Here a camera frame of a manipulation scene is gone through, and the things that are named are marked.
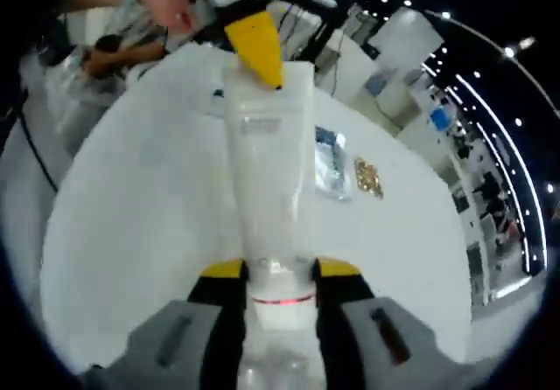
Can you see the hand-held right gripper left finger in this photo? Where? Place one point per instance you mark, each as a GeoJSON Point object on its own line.
{"type": "Point", "coordinates": [223, 311]}

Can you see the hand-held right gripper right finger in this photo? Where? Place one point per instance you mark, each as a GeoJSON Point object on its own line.
{"type": "Point", "coordinates": [345, 298]}

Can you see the white skincare tube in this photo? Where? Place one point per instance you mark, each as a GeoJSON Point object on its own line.
{"type": "Point", "coordinates": [271, 167]}

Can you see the gold patterned skincare packet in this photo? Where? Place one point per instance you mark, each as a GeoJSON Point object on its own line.
{"type": "Point", "coordinates": [368, 178]}

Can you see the green and blue skincare packet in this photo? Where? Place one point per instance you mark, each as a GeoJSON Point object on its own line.
{"type": "Point", "coordinates": [332, 167]}

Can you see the blue storage box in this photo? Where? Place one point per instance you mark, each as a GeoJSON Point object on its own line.
{"type": "Point", "coordinates": [443, 118]}

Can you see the black display stand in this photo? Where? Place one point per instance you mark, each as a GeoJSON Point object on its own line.
{"type": "Point", "coordinates": [321, 27]}

